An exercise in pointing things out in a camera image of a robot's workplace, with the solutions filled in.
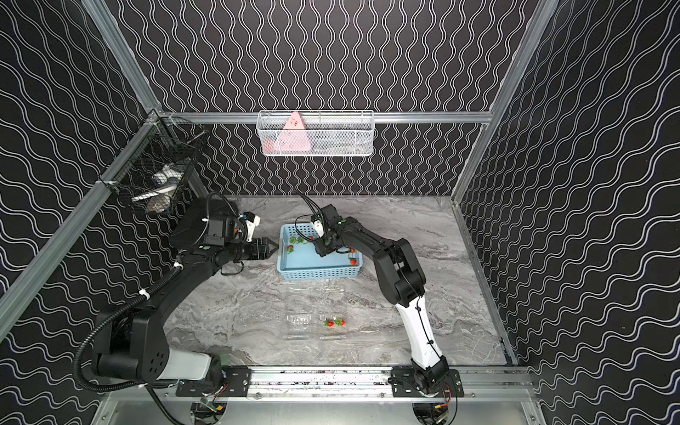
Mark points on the black wire corner basket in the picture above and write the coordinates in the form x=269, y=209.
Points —
x=165, y=140

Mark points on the white items in corner basket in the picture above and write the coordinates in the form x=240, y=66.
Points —
x=159, y=197

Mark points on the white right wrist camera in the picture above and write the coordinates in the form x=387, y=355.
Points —
x=319, y=228

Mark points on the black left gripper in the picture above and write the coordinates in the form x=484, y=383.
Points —
x=258, y=249

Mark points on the white wire wall basket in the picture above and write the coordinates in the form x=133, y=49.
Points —
x=333, y=133

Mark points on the light blue perforated plastic basket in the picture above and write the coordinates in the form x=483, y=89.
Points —
x=305, y=264

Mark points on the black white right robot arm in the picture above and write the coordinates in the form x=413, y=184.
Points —
x=401, y=281

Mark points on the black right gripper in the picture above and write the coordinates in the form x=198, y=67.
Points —
x=320, y=248

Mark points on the black plastic case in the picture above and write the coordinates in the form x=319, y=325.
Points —
x=190, y=230

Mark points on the pink triangular object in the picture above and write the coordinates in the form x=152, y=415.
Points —
x=293, y=138

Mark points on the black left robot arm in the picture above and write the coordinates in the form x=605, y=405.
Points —
x=128, y=345

